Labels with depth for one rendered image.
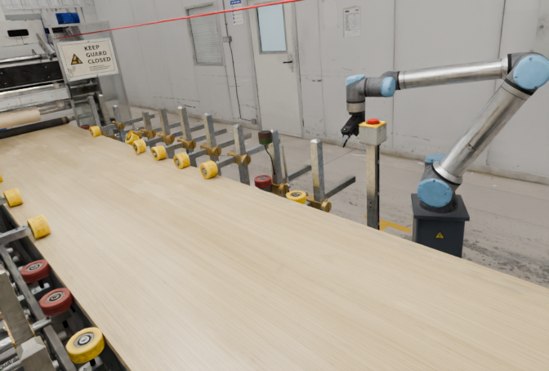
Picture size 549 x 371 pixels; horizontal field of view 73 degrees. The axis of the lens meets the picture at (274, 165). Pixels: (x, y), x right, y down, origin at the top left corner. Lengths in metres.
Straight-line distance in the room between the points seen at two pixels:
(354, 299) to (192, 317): 0.41
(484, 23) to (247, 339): 3.45
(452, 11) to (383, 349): 3.45
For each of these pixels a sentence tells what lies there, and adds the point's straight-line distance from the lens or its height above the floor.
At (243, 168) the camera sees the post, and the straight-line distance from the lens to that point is 1.90.
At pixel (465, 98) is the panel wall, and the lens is 4.03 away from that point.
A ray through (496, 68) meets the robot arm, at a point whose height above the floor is 1.31.
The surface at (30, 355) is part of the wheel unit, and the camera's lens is 0.75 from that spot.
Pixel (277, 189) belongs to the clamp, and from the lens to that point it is 1.73.
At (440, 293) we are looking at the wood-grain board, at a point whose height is 0.90.
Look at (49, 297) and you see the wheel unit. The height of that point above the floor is 0.91.
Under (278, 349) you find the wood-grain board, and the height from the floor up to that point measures 0.90.
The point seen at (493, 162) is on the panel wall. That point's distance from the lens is 4.11.
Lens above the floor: 1.57
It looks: 21 degrees down
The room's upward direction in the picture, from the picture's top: 6 degrees counter-clockwise
